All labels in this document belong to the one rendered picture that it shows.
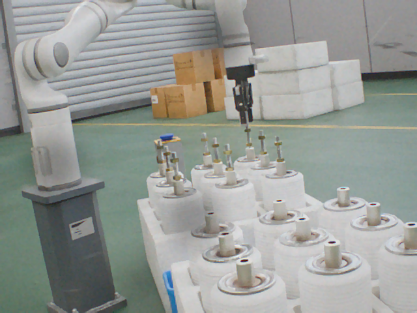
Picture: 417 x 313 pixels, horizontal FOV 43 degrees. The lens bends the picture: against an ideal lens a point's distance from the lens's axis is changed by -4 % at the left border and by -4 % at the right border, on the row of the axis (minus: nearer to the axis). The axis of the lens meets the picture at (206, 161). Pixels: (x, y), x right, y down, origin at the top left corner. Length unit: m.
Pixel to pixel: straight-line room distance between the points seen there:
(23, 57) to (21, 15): 5.34
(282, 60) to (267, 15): 4.11
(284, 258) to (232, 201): 0.40
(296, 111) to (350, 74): 0.69
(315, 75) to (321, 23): 3.41
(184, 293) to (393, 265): 0.33
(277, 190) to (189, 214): 0.20
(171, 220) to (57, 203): 0.25
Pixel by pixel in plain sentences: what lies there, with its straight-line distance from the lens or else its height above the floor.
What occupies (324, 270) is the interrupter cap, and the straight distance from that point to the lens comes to 0.72.
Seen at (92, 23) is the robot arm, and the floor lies 0.65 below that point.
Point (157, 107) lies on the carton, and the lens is 5.52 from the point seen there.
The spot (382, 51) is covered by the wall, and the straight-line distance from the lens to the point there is 7.04.
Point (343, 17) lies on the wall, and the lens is 7.34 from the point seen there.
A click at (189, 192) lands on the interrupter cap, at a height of 0.25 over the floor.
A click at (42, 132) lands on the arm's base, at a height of 0.43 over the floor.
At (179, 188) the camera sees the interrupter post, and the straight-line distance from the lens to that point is 1.20.
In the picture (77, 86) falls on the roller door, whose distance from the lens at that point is 6.77.
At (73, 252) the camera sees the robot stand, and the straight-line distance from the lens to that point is 1.23.
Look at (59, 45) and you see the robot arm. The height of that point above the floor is 0.61.
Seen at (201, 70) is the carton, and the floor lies 0.41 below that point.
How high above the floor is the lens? 0.54
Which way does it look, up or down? 11 degrees down
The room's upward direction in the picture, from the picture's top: 8 degrees counter-clockwise
